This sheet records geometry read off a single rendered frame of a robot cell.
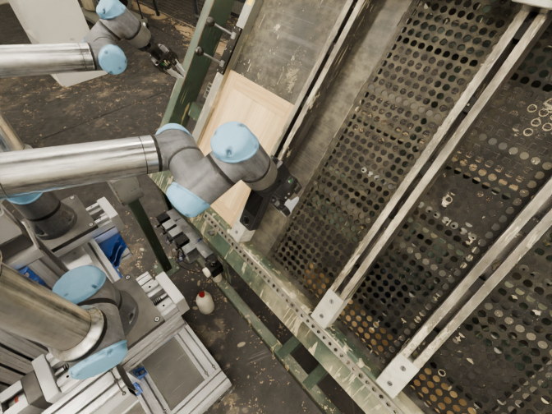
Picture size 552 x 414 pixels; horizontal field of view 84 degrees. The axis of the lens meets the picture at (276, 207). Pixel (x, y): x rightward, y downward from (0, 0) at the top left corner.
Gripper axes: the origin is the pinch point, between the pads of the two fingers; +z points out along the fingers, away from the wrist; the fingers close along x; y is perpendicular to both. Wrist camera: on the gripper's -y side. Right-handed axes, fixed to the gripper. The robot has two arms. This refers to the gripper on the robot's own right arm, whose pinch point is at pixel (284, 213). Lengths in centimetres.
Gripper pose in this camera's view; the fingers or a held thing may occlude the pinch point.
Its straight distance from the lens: 83.5
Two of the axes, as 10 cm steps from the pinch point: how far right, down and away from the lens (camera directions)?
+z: 3.4, 3.5, 8.7
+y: 6.4, -7.6, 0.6
